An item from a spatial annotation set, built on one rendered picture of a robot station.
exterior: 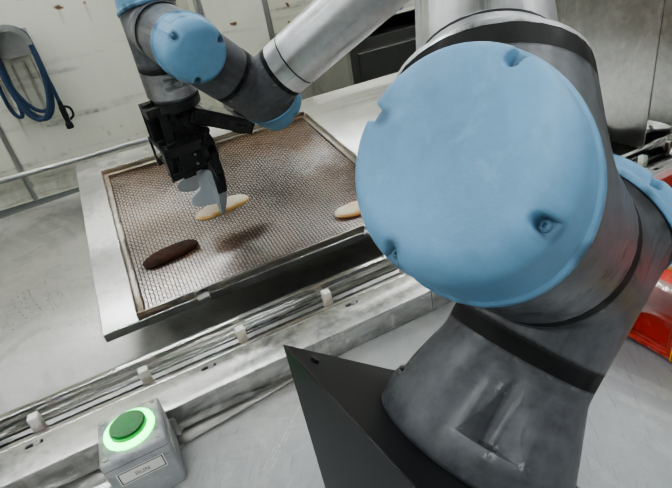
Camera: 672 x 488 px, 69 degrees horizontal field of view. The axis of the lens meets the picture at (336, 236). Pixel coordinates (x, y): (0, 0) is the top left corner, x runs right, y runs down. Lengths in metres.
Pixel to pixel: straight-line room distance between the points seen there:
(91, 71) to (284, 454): 3.90
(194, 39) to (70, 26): 3.70
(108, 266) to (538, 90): 0.82
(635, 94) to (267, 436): 0.94
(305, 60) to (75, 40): 3.70
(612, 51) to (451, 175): 0.99
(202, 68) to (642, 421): 0.63
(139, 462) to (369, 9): 0.57
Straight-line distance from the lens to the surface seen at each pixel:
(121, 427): 0.62
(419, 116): 0.25
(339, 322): 0.71
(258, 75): 0.68
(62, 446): 0.72
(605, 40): 1.21
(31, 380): 0.93
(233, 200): 0.89
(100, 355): 0.90
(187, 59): 0.62
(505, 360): 0.36
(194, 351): 0.77
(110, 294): 0.88
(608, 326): 0.37
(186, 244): 0.90
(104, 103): 4.35
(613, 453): 0.63
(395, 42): 2.68
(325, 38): 0.65
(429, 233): 0.23
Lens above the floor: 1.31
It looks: 29 degrees down
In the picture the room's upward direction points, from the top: 11 degrees counter-clockwise
